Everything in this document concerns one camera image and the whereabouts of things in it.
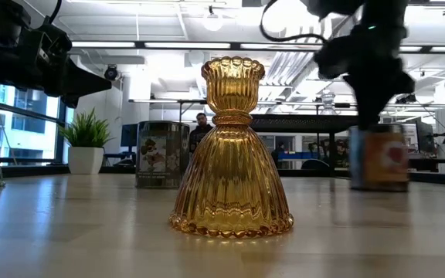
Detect orange heart print tin can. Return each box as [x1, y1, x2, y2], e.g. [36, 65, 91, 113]
[348, 124, 410, 193]

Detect black computer monitor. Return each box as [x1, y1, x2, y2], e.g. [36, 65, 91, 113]
[121, 123, 139, 147]
[415, 119, 437, 154]

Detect black table frame rails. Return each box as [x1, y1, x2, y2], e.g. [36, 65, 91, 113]
[0, 164, 445, 186]

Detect black ceiling dome camera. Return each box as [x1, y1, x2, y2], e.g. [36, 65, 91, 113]
[104, 64, 120, 82]

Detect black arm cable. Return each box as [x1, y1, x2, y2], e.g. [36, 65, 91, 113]
[47, 0, 63, 25]
[260, 0, 328, 43]

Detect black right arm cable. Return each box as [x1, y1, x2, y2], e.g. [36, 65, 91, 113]
[260, 0, 328, 43]

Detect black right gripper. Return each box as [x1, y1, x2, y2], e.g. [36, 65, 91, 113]
[313, 24, 417, 131]

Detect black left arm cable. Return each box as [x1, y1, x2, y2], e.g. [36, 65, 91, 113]
[47, 0, 63, 25]

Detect round white pendant lamp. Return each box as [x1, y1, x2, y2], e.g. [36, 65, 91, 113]
[202, 5, 224, 32]

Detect black office chair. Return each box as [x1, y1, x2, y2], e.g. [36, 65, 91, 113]
[301, 158, 330, 171]

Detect green plant in white pot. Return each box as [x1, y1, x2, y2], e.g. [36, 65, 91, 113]
[58, 107, 114, 175]

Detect blue storage bins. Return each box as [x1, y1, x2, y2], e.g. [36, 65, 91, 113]
[278, 151, 326, 161]

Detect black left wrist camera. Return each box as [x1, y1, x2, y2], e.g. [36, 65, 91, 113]
[32, 17, 73, 59]

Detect black perforated metal shelf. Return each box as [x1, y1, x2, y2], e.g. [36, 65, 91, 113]
[249, 113, 359, 178]

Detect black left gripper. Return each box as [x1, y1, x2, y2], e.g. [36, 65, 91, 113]
[16, 45, 114, 110]

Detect black ceiling spotlight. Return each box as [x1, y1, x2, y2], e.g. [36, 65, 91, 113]
[395, 93, 419, 105]

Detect amber glass candle holder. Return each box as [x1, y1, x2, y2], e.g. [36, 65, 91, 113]
[168, 56, 295, 239]

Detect grey cartoon print tin can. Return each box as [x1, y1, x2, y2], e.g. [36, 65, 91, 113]
[135, 120, 191, 189]

